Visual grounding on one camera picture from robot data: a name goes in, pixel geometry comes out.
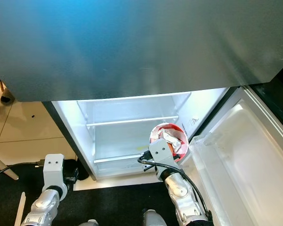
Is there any red bowl with foil lid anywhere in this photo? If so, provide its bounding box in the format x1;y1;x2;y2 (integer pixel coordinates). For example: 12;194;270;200
150;122;189;163

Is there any silver fridge door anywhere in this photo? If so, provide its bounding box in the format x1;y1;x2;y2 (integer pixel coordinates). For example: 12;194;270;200
186;85;283;226

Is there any glass fridge shelf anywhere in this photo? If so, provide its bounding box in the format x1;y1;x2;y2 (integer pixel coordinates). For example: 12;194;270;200
93;153;154;164
86;115;180;127

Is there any silver fridge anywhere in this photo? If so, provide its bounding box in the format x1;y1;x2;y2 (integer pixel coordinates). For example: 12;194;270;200
0;0;283;179

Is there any grey left robot leg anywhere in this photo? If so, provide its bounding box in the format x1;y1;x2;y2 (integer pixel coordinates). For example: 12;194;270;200
79;219;100;226

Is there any grey robot leg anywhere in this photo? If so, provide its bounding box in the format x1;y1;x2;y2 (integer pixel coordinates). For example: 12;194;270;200
79;219;100;226
142;210;170;226

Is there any dark grey floor mat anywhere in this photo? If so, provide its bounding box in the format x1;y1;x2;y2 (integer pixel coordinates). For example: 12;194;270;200
0;162;175;226

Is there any white flat stick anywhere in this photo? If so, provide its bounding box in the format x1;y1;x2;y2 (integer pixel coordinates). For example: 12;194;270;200
14;192;26;226

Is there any grey right robot leg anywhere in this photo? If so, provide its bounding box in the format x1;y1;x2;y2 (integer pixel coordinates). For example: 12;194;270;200
142;210;170;226

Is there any light wooden table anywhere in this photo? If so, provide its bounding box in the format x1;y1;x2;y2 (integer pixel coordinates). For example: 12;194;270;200
0;152;19;181

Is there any grey slipper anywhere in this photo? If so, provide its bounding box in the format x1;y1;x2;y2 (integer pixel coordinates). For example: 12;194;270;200
0;88;16;105

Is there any grey cabinet with black top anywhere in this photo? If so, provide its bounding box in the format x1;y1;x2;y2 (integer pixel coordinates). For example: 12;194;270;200
249;56;283;121

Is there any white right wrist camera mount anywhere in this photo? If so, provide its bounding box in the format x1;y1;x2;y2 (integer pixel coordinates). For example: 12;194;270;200
149;138;175;170

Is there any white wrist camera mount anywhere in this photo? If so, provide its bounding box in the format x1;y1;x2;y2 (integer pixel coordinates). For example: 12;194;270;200
43;154;67;189
149;138;175;170

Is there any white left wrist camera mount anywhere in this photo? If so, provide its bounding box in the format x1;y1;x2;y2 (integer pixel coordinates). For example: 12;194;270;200
43;154;67;189

